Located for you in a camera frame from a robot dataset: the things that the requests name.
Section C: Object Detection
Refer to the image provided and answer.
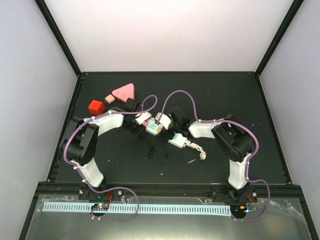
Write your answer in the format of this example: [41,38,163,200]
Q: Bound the white power strip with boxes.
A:
[142,118,188,149]

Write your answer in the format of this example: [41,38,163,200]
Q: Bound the pink triangular socket adapter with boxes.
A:
[111,83,135,103]

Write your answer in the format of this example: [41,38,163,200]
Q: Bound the small pink plug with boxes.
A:
[104,94,116,105]

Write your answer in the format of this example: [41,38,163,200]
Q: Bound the red plug adapter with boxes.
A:
[88,100,106,116]

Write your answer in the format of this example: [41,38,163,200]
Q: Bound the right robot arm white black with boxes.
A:
[156,106,259,202]

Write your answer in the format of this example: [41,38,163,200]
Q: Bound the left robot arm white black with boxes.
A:
[59,106,152,200]

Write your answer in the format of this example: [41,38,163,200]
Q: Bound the left controller board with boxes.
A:
[91,203,110,212]

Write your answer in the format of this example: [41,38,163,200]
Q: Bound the controller board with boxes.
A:
[230,205,251,214]
[91,203,110,212]

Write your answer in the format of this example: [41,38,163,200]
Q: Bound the right controller board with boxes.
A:
[230,205,251,214]

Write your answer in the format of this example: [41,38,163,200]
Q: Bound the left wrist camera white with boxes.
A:
[134,111,152,125]

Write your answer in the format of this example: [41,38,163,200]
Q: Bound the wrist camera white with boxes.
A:
[134,111,152,125]
[155,112,173,130]

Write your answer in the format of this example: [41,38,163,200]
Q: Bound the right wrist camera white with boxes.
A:
[155,112,173,130]

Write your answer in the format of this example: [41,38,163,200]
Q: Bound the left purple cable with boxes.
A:
[63,94,158,222]

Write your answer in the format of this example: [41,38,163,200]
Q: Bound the thin black wire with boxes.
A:
[146,139,171,162]

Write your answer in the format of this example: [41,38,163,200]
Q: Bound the white braided cord with plug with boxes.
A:
[184,140,208,161]

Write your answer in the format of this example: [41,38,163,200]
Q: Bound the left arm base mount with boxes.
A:
[78,185,123,202]

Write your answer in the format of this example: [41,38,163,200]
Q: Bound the light blue slotted cable duct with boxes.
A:
[42,202,232,217]

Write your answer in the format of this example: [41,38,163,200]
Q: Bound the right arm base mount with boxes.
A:
[211,183,255,204]

